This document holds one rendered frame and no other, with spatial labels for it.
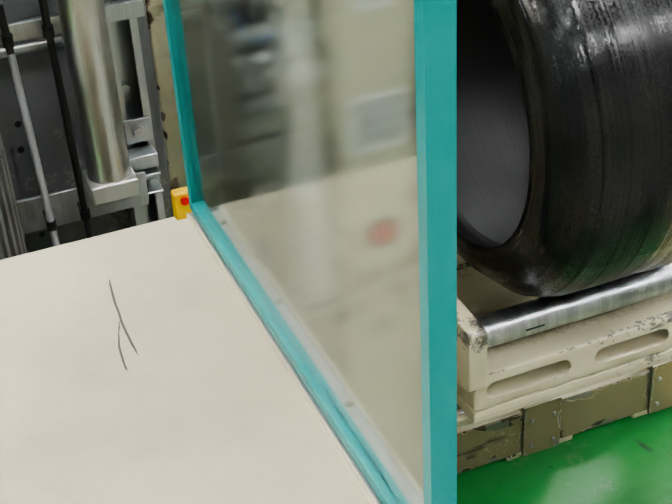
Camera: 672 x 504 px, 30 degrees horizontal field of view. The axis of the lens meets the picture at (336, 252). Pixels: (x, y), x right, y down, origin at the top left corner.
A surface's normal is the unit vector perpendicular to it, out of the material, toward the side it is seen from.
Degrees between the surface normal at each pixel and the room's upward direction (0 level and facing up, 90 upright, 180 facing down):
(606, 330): 0
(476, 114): 57
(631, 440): 0
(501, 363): 0
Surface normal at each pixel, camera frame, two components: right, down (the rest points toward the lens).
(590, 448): -0.05, -0.84
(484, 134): 0.26, -0.18
